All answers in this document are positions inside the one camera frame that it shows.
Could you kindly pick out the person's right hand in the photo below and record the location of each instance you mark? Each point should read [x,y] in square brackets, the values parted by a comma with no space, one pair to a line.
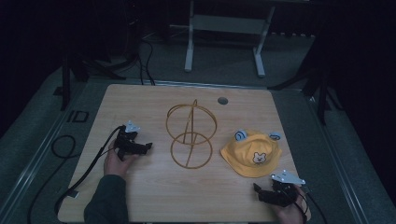
[292,213]

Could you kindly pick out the yellow bear bucket hat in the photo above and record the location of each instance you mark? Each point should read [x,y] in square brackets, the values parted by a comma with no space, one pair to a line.
[250,154]

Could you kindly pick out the black metal stand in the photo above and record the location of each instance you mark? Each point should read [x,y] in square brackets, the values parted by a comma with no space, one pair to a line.
[317,90]
[77,71]

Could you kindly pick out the person's left hand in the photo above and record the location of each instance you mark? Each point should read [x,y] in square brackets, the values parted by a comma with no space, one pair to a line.
[116,166]

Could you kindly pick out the grey round table grommet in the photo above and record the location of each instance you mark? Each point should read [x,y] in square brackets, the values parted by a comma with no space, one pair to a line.
[222,100]

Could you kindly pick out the white metal desk frame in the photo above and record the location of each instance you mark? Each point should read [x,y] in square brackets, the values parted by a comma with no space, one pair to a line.
[227,25]

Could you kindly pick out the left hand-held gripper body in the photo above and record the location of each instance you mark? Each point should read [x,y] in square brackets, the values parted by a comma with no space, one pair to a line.
[125,143]

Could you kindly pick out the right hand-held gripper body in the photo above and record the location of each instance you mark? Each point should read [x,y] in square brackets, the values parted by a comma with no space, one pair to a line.
[285,189]

